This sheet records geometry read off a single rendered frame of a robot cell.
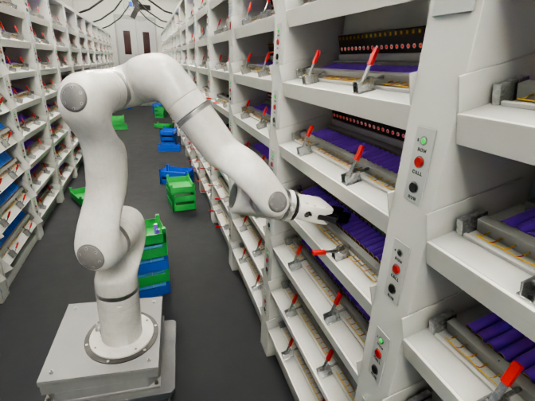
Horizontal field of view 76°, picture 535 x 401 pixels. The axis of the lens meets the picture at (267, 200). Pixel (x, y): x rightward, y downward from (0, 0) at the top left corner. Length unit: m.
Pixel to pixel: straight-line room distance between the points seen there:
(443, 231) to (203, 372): 1.23
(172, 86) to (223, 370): 1.19
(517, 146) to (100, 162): 0.81
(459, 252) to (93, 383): 1.01
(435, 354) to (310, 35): 0.92
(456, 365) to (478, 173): 0.31
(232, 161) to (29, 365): 1.36
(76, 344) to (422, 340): 0.99
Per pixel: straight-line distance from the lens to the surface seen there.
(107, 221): 0.95
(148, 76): 0.82
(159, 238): 1.86
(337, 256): 0.88
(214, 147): 0.80
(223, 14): 2.54
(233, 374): 1.61
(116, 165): 0.92
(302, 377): 1.39
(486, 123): 0.53
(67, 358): 1.25
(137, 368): 1.17
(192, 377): 1.61
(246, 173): 0.75
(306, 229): 1.03
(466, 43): 0.56
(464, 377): 0.68
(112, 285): 1.07
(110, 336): 1.20
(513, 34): 0.60
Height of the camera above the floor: 1.21
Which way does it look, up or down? 22 degrees down
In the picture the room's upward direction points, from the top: 3 degrees clockwise
